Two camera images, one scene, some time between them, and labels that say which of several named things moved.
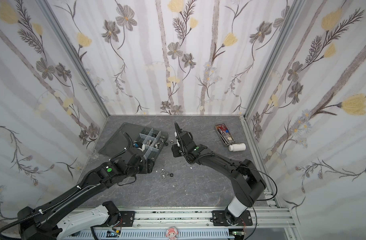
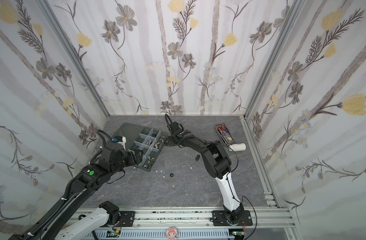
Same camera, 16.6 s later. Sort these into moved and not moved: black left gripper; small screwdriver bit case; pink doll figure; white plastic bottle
Moved: black left gripper
Not moved: white plastic bottle; small screwdriver bit case; pink doll figure
